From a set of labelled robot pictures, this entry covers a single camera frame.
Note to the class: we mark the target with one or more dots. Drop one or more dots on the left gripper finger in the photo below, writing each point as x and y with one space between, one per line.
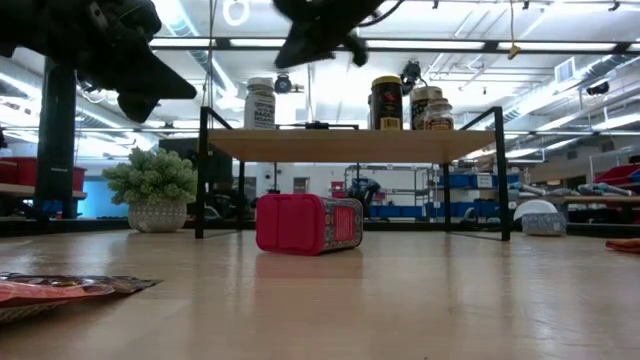
145 75
135 107

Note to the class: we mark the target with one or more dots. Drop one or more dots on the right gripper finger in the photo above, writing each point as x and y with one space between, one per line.
359 52
310 45

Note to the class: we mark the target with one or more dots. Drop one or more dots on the yellow-lidded chili onion jar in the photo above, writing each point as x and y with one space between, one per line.
386 105

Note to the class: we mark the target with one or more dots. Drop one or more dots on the furikake jar with tan lid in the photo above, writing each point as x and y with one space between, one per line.
419 107

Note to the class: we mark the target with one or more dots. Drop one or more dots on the white-lidded bagel seasoning jar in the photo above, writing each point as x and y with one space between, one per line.
260 110

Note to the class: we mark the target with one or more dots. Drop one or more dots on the saffron glass jar cork lid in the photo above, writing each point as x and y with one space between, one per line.
440 117

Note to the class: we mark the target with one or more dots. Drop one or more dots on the red-lidded smoked paprika tin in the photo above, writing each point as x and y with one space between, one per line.
300 225

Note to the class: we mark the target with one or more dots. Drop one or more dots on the orange snack packet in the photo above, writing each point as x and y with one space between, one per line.
50 292

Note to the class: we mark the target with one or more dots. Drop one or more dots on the wooden shelf with black legs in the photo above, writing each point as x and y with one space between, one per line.
350 145

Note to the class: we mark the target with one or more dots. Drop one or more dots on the black monitor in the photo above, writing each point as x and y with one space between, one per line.
175 150

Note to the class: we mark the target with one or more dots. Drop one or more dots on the green succulent in white pot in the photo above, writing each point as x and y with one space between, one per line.
150 180

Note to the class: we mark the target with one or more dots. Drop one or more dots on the red storage bin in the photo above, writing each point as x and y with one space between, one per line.
20 172

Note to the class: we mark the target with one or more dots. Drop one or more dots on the black office chair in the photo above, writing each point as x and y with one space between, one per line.
362 197

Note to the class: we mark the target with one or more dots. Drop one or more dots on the rack with blue bins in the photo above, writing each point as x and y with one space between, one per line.
465 207

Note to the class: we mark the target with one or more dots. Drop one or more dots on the white ceiling vent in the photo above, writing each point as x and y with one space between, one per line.
565 70

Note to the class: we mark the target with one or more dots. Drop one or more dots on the black ceiling device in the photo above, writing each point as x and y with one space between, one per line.
598 88

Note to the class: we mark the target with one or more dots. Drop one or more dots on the small round white-topped pot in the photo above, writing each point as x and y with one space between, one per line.
542 225

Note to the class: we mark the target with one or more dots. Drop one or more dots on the wooden workbench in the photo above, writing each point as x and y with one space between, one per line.
600 200

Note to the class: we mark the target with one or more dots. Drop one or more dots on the orange folded cloth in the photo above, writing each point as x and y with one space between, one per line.
625 245

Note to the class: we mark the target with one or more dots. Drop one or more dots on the black overhead camera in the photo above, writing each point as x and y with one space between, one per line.
283 84

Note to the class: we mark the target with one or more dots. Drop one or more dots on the black metal rig frame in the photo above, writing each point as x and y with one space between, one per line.
57 150

